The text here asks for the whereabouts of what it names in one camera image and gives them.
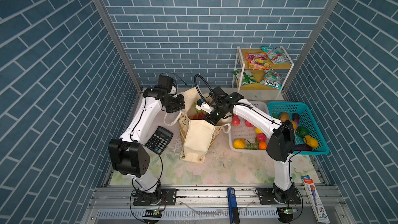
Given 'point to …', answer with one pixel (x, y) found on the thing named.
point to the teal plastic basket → (306, 120)
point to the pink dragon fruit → (199, 115)
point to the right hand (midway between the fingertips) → (202, 122)
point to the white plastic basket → (245, 136)
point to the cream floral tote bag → (196, 137)
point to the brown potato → (284, 116)
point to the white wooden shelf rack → (283, 69)
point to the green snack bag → (249, 77)
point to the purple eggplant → (296, 118)
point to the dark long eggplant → (302, 148)
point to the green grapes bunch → (252, 146)
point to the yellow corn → (311, 141)
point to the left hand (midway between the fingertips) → (186, 105)
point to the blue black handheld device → (233, 215)
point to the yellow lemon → (239, 143)
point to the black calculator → (160, 140)
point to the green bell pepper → (302, 131)
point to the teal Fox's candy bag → (272, 79)
